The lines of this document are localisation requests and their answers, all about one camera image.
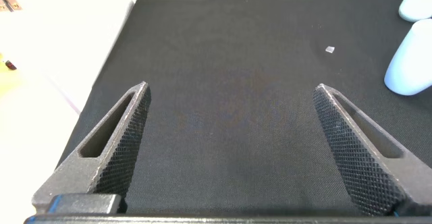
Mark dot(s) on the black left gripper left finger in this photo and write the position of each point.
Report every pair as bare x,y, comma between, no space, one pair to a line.
101,170

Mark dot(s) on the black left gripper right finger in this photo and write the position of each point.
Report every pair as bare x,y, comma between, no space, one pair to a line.
371,170

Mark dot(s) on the light blue plastic cup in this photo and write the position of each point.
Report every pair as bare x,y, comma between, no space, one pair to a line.
410,65

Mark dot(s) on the small grey cube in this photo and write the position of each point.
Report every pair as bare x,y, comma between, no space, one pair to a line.
330,49

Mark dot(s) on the small red black object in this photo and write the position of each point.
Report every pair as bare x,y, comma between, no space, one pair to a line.
11,65

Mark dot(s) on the black table cloth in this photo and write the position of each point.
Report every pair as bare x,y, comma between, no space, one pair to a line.
236,82

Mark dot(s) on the brass hinge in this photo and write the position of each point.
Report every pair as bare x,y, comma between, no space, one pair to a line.
8,1

